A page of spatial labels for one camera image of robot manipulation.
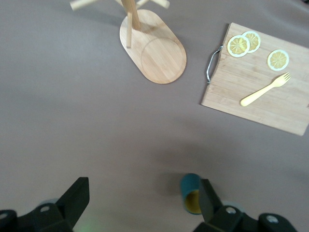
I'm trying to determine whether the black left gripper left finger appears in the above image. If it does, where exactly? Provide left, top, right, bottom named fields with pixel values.
left=0, top=177, right=90, bottom=232

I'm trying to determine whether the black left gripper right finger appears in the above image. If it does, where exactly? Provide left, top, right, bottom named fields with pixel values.
left=194, top=178, right=299, bottom=232

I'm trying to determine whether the teal cup with yellow inside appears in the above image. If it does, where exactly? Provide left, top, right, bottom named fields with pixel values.
left=180, top=173, right=202, bottom=215

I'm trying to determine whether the wooden mug tree rack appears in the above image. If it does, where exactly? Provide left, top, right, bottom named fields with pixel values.
left=70, top=0, right=188, bottom=85

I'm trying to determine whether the yellow plastic fork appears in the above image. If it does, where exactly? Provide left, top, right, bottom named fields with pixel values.
left=240, top=72, right=292, bottom=107

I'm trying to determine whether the lemon slice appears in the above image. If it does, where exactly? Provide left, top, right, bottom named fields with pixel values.
left=242, top=31, right=262, bottom=54
left=227, top=35, right=251, bottom=58
left=267, top=49, right=290, bottom=72

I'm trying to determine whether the wooden cutting board, metal handle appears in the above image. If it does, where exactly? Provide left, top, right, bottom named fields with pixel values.
left=200, top=22, right=309, bottom=137

